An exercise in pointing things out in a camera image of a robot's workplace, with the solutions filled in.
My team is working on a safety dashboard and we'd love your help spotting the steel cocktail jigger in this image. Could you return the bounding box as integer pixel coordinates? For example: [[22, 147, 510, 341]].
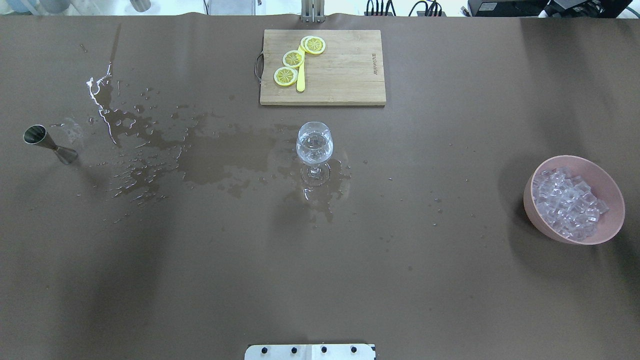
[[23, 124, 78, 165]]

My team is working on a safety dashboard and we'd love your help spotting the clear wine glass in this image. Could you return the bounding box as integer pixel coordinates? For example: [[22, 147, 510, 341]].
[[295, 121, 334, 187]]

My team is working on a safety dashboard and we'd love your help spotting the pile of clear ice cubes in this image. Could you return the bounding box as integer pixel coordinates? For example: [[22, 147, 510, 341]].
[[532, 166, 610, 242]]

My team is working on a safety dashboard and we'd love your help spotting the yellow plastic knife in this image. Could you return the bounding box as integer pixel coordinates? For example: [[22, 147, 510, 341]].
[[295, 45, 307, 93]]

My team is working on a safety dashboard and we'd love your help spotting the bamboo cutting board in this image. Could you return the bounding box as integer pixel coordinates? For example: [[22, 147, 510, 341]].
[[259, 29, 387, 106]]

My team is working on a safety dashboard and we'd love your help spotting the middle lemon slice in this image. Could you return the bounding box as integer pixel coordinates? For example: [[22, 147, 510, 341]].
[[282, 49, 306, 69]]

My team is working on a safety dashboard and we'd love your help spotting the far lemon slice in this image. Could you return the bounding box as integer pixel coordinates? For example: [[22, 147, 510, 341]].
[[300, 35, 327, 55]]

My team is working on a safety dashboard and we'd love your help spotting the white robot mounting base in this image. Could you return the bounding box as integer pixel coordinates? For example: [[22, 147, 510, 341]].
[[244, 343, 377, 360]]

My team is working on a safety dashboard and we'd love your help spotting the pink bowl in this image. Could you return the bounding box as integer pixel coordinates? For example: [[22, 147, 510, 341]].
[[520, 155, 626, 246]]

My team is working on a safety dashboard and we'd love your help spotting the lemon slice near handle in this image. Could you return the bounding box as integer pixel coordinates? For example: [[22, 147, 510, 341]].
[[273, 66, 298, 87]]

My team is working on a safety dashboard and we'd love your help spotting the aluminium frame post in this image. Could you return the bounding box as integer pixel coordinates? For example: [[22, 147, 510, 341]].
[[300, 0, 326, 24]]

